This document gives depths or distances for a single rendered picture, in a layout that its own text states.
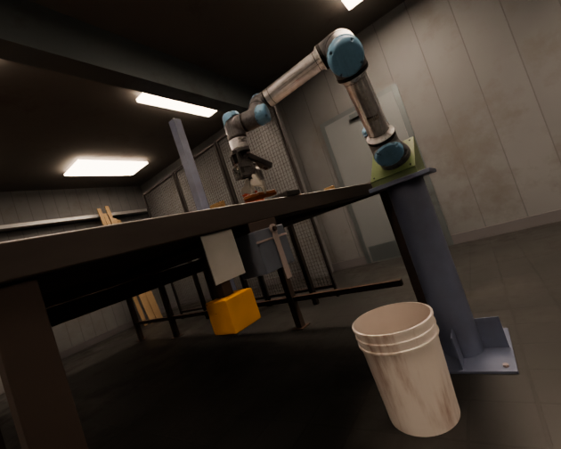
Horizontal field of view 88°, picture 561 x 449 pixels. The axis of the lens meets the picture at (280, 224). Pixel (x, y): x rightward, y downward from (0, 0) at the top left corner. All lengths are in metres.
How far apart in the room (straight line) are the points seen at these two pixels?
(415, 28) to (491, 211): 2.38
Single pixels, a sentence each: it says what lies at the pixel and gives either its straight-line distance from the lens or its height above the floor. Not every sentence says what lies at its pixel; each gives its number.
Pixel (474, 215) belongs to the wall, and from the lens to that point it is 4.21.
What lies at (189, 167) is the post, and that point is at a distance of 3.41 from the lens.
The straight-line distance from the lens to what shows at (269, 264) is 0.80.
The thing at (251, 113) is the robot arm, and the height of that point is 1.28.
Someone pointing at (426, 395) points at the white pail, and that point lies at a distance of 1.23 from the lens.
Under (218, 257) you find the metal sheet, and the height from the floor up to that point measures 0.80.
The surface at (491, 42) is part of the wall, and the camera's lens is 4.40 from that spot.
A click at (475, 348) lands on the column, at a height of 0.04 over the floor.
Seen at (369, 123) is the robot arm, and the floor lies 1.10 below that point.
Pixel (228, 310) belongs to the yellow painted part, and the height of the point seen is 0.68.
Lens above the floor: 0.80
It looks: 2 degrees up
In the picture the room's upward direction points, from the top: 19 degrees counter-clockwise
